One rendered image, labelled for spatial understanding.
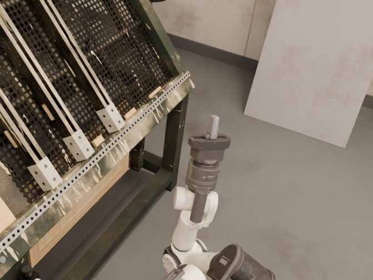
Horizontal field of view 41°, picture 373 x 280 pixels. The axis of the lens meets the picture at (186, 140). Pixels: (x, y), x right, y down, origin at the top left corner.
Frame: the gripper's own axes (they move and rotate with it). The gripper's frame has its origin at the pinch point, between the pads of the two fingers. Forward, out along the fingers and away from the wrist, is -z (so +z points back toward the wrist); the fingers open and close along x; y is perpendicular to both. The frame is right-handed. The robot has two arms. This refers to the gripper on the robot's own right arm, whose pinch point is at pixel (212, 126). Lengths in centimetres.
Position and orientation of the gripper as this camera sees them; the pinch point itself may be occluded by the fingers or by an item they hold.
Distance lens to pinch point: 135.4
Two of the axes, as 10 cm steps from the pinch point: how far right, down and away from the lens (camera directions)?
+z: -1.8, 9.1, 3.8
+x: -8.8, 0.2, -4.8
